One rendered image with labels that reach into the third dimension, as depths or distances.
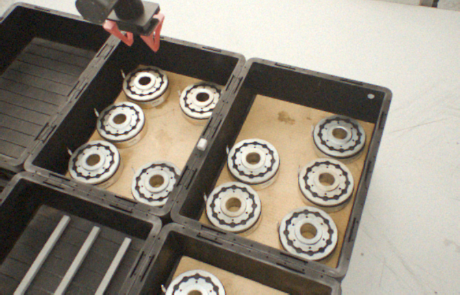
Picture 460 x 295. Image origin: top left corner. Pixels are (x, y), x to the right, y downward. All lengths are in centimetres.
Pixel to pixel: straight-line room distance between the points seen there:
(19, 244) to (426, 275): 78
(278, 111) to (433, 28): 60
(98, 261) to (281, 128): 45
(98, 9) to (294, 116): 46
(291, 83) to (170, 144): 29
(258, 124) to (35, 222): 49
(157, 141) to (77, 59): 34
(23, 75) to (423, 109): 98
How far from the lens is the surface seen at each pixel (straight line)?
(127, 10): 94
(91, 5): 85
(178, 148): 100
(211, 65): 106
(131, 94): 108
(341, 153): 95
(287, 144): 99
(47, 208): 101
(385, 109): 94
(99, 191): 86
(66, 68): 123
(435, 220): 110
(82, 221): 97
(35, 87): 122
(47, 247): 96
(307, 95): 102
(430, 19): 150
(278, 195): 92
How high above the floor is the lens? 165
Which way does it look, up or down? 55 degrees down
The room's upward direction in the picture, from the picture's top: 7 degrees counter-clockwise
